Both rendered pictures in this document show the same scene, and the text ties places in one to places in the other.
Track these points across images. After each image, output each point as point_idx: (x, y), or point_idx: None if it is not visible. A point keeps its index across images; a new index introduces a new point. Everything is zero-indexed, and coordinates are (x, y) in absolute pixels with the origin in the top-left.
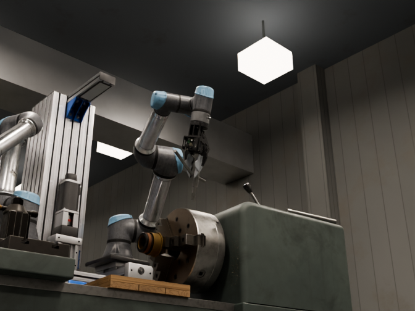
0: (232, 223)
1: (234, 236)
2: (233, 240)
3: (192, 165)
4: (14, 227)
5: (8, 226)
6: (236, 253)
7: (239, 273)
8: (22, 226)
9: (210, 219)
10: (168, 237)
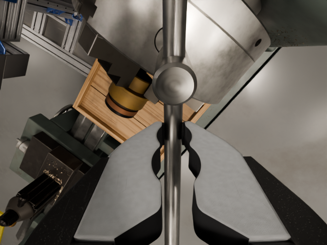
0: (306, 26)
1: (297, 33)
2: (288, 31)
3: (152, 162)
4: (45, 203)
5: (45, 206)
6: (285, 39)
7: (280, 45)
8: (47, 201)
9: (241, 56)
10: (158, 99)
